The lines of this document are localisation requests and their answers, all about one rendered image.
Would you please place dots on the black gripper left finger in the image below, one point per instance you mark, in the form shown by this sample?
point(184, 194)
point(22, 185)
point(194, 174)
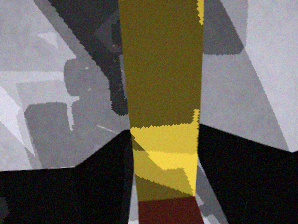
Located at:
point(97, 191)

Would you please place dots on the yellow bar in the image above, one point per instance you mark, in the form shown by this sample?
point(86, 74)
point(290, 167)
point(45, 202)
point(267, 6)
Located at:
point(162, 51)

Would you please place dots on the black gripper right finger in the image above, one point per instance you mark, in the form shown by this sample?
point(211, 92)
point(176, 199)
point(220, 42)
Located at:
point(254, 183)

